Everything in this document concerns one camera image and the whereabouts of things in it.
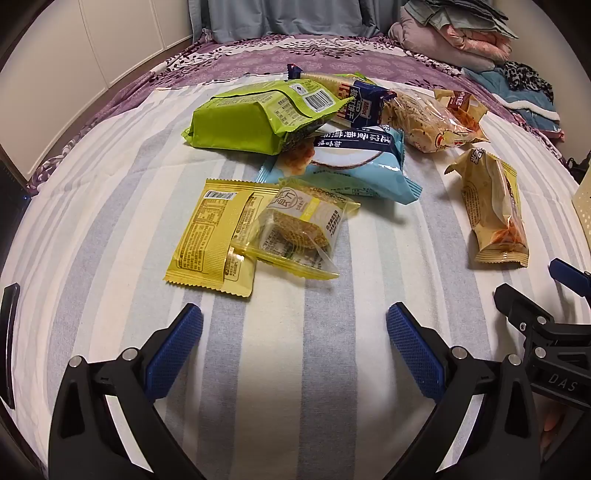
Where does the dark blue cracker packet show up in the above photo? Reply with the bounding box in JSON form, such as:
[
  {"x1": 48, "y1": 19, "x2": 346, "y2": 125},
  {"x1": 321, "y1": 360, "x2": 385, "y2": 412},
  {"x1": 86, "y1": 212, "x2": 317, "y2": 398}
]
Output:
[{"x1": 286, "y1": 64, "x2": 398, "y2": 127}]

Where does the cream perforated plastic basket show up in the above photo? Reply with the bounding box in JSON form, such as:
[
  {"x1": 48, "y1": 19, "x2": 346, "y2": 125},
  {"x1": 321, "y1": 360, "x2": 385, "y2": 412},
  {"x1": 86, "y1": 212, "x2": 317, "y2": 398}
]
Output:
[{"x1": 570, "y1": 171, "x2": 591, "y2": 245}]

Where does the beige waffle packet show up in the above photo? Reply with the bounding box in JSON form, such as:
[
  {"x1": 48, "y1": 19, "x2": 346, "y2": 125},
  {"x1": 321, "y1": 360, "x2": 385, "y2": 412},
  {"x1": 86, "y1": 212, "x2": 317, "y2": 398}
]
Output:
[
  {"x1": 434, "y1": 89, "x2": 490, "y2": 139},
  {"x1": 444, "y1": 148, "x2": 529, "y2": 268}
]

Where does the grey-blue curtain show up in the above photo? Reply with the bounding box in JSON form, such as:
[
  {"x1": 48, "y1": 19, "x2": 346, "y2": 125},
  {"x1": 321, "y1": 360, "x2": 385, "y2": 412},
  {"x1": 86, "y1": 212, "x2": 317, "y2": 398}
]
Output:
[{"x1": 187, "y1": 0, "x2": 402, "y2": 44}]

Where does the flat yellow snack packet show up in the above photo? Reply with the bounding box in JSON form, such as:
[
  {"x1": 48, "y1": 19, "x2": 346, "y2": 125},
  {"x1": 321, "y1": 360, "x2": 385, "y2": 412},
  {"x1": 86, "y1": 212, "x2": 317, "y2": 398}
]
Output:
[{"x1": 163, "y1": 178, "x2": 282, "y2": 298}]

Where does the light blue waffle packet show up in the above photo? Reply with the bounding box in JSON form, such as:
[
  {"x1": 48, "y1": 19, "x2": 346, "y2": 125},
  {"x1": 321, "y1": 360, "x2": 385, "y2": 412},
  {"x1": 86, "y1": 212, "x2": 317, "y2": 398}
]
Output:
[{"x1": 256, "y1": 124, "x2": 423, "y2": 206}]

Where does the leopard print cloth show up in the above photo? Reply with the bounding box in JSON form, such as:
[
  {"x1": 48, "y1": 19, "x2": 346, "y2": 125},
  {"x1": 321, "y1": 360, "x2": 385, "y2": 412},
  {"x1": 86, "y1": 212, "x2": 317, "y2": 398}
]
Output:
[{"x1": 501, "y1": 60, "x2": 555, "y2": 100}]

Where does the clear yellow-edged cake packet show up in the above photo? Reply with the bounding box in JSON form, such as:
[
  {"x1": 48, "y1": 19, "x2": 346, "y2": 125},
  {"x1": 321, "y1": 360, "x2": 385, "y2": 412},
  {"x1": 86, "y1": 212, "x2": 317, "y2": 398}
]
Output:
[{"x1": 229, "y1": 178, "x2": 362, "y2": 281}]

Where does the purple floral bedsheet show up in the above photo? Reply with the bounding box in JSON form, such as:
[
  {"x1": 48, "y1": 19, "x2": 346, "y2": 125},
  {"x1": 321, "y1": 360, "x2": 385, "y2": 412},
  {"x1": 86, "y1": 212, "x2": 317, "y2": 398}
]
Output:
[{"x1": 25, "y1": 32, "x2": 568, "y2": 195}]

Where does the blue fleece blanket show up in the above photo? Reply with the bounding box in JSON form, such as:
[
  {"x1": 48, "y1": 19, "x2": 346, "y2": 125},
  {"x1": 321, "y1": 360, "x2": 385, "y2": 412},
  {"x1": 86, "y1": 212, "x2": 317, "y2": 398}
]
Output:
[{"x1": 462, "y1": 65, "x2": 563, "y2": 136}]

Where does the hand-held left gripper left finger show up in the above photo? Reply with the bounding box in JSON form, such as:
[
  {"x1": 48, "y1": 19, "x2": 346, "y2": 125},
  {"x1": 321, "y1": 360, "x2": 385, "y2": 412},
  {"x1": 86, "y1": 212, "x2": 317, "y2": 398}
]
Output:
[{"x1": 48, "y1": 303, "x2": 206, "y2": 480}]

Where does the dark bedside furniture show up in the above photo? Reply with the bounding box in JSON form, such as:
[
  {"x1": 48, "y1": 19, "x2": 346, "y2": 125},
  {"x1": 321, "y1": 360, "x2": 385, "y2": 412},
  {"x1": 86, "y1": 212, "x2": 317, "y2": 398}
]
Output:
[{"x1": 0, "y1": 157, "x2": 31, "y2": 222}]

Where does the white wardrobe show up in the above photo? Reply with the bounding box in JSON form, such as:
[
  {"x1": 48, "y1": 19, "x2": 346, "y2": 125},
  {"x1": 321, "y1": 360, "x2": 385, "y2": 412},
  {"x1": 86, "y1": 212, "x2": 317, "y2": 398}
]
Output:
[{"x1": 0, "y1": 0, "x2": 195, "y2": 185}]

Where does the mauve folded quilt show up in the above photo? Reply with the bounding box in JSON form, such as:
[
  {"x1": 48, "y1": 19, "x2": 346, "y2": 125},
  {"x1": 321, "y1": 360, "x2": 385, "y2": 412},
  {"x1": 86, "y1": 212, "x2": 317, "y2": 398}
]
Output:
[{"x1": 388, "y1": 8, "x2": 490, "y2": 72}]

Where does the large lime green snack bag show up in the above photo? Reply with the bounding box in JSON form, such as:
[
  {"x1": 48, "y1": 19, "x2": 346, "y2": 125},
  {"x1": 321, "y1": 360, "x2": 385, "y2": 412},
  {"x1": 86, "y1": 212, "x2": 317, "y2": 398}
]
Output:
[{"x1": 181, "y1": 78, "x2": 340, "y2": 155}]

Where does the folded grey blanket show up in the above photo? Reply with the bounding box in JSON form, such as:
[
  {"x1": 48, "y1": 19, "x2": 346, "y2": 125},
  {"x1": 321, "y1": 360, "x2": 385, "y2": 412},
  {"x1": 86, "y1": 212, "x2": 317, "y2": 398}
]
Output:
[{"x1": 406, "y1": 0, "x2": 520, "y2": 38}]

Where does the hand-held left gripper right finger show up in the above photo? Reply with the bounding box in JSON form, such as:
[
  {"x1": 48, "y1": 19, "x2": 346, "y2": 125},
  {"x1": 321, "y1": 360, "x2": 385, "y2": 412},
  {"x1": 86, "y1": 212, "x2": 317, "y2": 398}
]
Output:
[{"x1": 386, "y1": 302, "x2": 541, "y2": 480}]

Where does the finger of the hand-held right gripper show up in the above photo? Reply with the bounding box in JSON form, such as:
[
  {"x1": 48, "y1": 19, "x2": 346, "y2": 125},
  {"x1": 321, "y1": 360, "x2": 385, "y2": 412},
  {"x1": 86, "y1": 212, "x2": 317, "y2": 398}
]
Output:
[
  {"x1": 549, "y1": 258, "x2": 591, "y2": 297},
  {"x1": 493, "y1": 283, "x2": 555, "y2": 334}
]

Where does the folded pink quilt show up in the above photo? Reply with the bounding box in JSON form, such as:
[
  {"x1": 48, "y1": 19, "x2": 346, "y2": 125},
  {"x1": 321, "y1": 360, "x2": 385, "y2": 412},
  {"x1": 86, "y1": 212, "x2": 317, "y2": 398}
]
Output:
[{"x1": 438, "y1": 25, "x2": 514, "y2": 62}]

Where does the clear cookie bag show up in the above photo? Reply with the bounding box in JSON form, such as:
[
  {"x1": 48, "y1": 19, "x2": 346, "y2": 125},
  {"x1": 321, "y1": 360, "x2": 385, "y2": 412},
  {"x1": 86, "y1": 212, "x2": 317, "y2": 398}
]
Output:
[{"x1": 381, "y1": 90, "x2": 490, "y2": 153}]

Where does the blue white striped cloth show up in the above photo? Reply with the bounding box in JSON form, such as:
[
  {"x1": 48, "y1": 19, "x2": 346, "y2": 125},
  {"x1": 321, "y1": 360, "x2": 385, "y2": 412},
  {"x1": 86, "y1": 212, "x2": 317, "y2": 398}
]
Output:
[{"x1": 0, "y1": 83, "x2": 591, "y2": 480}]

